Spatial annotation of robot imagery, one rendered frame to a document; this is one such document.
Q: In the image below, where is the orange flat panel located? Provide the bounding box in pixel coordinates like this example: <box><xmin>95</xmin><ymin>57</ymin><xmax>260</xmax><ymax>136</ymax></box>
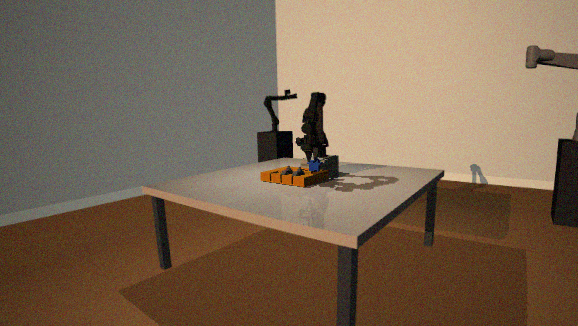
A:
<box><xmin>260</xmin><ymin>166</ymin><xmax>329</xmax><ymax>187</ymax></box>

